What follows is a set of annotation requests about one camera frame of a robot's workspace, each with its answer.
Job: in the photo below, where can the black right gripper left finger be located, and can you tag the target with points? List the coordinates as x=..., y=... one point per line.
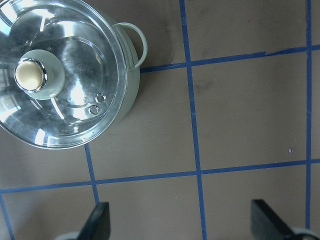
x=98, y=225

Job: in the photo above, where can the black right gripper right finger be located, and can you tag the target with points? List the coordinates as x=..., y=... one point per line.
x=265, y=224

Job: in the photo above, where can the glass pot lid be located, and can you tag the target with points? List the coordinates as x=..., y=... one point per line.
x=63, y=73

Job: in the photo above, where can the pale green cooking pot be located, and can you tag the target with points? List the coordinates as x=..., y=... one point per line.
x=130, y=75

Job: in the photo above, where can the brown paper table mat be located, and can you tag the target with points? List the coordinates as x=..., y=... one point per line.
x=228, y=110

